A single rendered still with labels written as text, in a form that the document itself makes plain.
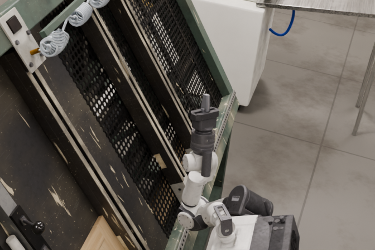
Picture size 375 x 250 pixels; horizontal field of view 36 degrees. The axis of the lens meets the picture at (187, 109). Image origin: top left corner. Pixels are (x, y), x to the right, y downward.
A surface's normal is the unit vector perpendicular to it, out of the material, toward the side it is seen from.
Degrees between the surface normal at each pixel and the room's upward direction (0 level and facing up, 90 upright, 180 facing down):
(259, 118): 0
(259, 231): 23
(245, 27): 90
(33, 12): 60
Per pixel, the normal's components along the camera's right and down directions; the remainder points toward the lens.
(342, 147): 0.08, -0.83
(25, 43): 0.88, -0.24
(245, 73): -0.30, 0.51
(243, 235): -0.30, -0.84
